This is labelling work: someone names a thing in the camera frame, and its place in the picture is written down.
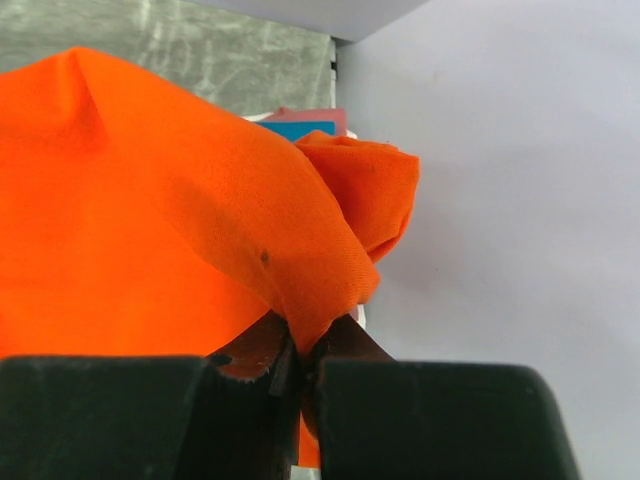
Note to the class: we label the pink folded t shirt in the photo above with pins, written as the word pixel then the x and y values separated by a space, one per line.
pixel 337 116

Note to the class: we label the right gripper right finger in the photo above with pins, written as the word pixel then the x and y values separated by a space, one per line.
pixel 376 417

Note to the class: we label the orange t shirt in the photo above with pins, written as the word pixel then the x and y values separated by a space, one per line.
pixel 139 219

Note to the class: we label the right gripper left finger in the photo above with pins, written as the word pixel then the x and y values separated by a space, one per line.
pixel 233 414

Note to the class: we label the blue folded t shirt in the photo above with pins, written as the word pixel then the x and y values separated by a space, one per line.
pixel 294 131

